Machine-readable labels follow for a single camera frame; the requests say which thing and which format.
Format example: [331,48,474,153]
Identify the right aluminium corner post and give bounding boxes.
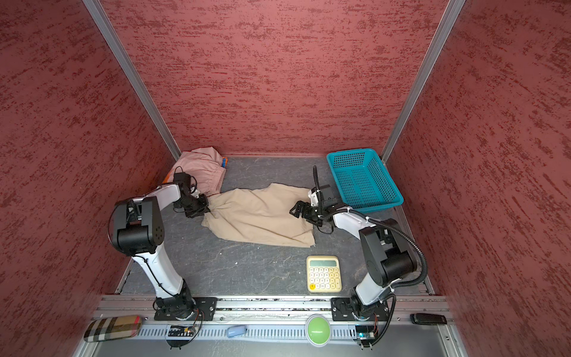
[381,0,465,165]

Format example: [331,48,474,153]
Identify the right small circuit board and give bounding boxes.
[354,325,377,349]

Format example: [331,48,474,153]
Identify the cream yellow calculator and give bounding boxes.
[306,255,342,293]

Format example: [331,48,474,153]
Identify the aluminium front rail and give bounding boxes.
[75,295,467,356]

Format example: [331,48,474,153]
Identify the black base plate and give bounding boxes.
[331,297,390,322]
[153,297,217,322]

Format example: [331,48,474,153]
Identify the small circuit board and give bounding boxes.
[354,325,377,349]
[166,326,196,350]

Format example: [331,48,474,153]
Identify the left aluminium corner post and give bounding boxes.
[82,0,181,160]

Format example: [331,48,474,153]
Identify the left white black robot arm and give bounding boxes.
[108,183,217,321]

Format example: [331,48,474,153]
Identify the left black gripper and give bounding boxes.
[173,193,210,217]

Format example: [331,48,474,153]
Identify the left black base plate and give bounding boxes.
[153,297,217,322]

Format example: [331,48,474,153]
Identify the green round push button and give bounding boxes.
[305,315,332,347]

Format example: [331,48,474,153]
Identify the left small circuit board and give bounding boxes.
[166,326,196,350]

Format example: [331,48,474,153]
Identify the plaid glasses case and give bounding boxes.
[83,315,143,342]

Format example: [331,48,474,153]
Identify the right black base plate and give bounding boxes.
[331,297,390,322]

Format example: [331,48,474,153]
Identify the black remote device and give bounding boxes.
[410,313,448,326]

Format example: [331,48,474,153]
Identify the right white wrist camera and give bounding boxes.
[308,184,339,209]

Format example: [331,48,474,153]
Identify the beige shorts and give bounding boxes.
[202,183,315,248]

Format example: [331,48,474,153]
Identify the teal plastic basket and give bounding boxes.
[327,148,404,214]

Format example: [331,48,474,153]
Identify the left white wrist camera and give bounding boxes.
[172,172,192,188]

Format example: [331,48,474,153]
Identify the small blue grey eraser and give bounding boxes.
[226,325,248,339]

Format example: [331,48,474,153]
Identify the pink shorts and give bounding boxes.
[163,147,226,196]

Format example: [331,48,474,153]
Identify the black corrugated cable hose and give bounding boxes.
[311,164,429,347]

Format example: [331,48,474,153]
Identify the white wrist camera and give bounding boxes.
[172,172,192,188]
[308,184,339,209]

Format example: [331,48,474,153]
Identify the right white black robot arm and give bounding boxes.
[289,201,426,321]

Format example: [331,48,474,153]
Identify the aluminium corner post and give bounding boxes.
[82,0,181,160]
[381,0,465,165]

